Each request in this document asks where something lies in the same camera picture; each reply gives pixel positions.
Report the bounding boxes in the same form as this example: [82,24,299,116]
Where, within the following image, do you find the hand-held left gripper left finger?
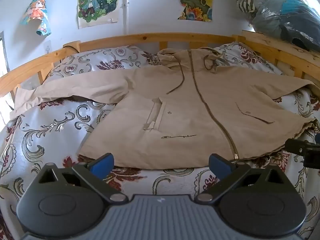
[37,152,128,203]

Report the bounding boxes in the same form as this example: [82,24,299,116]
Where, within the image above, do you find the floral pillow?
[212,41,284,77]
[46,45,162,80]

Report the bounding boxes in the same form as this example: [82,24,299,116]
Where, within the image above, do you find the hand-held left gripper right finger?
[195,153,287,203]

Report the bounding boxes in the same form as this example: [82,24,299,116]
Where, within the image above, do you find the floral patterned bed sheet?
[0,41,320,240]

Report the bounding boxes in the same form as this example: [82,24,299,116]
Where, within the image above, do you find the beige hooded zip jacket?
[10,47,317,168]

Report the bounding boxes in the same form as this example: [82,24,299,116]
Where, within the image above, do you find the white wall conduit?
[123,0,131,35]

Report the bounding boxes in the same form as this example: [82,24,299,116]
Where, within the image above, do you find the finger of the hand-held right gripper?
[285,138,312,156]

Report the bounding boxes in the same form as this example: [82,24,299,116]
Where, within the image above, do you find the colourful flower wall poster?
[173,0,213,22]

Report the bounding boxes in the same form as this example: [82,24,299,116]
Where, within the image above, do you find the plastic bag of clothes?
[222,0,320,53]

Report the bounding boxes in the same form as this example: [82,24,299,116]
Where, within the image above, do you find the curled cartoon figure poster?
[20,0,52,37]

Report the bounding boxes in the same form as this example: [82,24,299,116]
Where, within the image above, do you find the blond cartoon figure poster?
[77,0,120,29]

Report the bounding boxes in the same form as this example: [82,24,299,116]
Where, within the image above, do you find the black cable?
[58,43,81,66]

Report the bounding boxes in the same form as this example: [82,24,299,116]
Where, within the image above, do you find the wooden bed frame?
[0,29,320,108]

